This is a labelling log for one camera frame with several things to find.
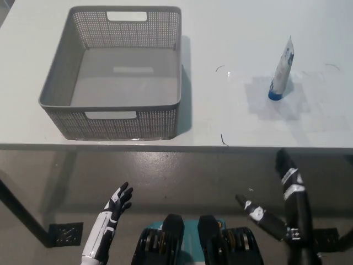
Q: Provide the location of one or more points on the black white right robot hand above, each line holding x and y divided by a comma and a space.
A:
296, 209

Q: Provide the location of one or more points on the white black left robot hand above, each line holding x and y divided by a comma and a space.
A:
110, 218

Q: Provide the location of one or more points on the white shampoo tube blue cap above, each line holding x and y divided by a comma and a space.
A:
281, 71

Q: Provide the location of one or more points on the black table foot plate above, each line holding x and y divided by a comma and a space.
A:
326, 238
66, 234

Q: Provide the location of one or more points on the black metal table leg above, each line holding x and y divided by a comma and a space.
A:
24, 212
347, 234

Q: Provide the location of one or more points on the black robot leg units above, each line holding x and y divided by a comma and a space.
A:
204, 243

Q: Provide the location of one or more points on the grey perforated plastic basket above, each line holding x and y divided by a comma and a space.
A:
121, 80

